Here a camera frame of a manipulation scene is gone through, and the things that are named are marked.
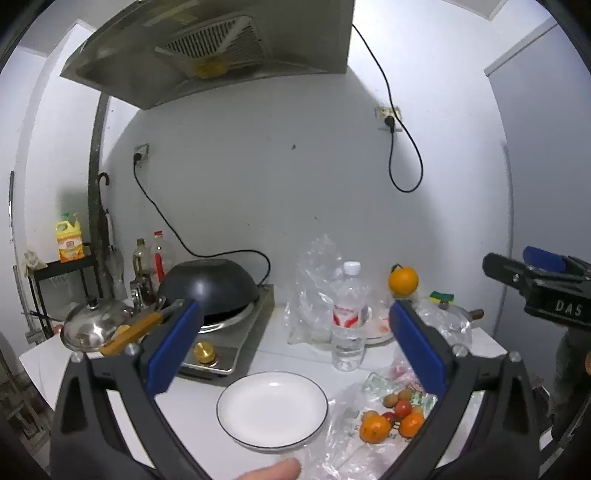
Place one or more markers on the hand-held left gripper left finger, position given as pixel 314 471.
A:
pixel 173 346

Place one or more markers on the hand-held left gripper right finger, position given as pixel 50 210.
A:
pixel 415 355

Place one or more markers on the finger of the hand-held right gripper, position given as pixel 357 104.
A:
pixel 505 272
pixel 545 261

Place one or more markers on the red cherry tomato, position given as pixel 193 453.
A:
pixel 389 417
pixel 403 408

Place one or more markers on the white plate black rim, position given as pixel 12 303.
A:
pixel 268 406

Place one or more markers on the printed plastic bag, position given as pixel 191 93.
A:
pixel 341 443

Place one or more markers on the person's right forearm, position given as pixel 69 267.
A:
pixel 570 364

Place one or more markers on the person's left hand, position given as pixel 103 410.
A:
pixel 272 470

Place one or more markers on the gold round cap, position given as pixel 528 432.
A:
pixel 204 354

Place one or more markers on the crumpled clear plastic wrap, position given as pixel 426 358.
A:
pixel 445 323

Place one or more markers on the white bowl orange print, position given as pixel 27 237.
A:
pixel 378 330

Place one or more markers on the yellow green sponge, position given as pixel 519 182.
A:
pixel 441 295

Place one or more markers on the silver gas stove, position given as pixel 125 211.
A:
pixel 240 334

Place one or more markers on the clear water bottle red label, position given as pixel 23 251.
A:
pixel 348 341

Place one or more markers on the mandarin orange with leaf stem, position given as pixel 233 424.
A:
pixel 404 281

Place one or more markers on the steel pot lid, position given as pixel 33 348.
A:
pixel 87 327

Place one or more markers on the red-capped clear bottle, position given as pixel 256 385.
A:
pixel 159 258

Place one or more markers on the clear plastic bag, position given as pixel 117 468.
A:
pixel 314 277

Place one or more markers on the black metal rack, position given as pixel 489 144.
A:
pixel 60 266

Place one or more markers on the yellow detergent bottle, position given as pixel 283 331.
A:
pixel 69 244

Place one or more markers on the black hooked umbrella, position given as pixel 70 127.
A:
pixel 102 217

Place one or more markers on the grey rag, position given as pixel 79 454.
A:
pixel 32 259

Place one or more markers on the grey vertical pipe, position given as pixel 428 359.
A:
pixel 94 152

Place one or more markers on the steel range hood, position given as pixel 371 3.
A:
pixel 138 69

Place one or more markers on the white wall socket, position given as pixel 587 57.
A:
pixel 144 150
pixel 382 110

